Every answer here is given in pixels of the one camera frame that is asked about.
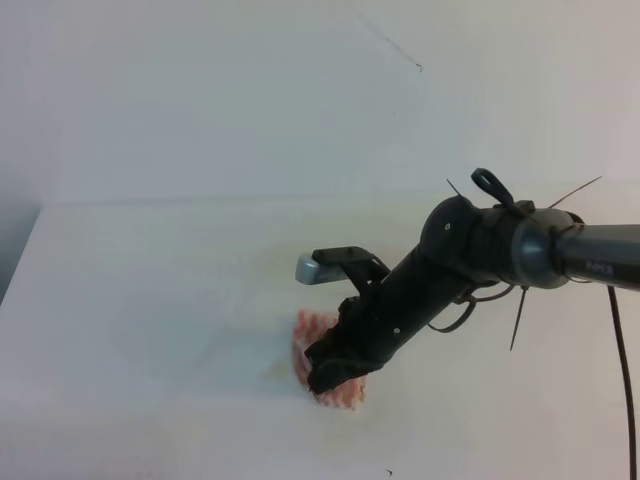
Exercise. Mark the small black wall hook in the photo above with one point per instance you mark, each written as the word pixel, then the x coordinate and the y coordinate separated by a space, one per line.
pixel 404 53

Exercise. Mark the faint small coffee smear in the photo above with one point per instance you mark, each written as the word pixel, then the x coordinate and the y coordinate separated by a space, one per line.
pixel 280 371

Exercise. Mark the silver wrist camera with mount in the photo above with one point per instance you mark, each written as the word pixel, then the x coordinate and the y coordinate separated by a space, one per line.
pixel 361 267

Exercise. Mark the pink white striped rag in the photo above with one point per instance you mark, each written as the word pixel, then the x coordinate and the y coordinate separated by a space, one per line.
pixel 309 327

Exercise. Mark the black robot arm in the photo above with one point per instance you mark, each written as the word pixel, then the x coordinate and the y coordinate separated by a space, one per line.
pixel 462 248

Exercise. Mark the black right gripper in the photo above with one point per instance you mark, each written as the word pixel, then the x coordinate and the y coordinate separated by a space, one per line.
pixel 374 325

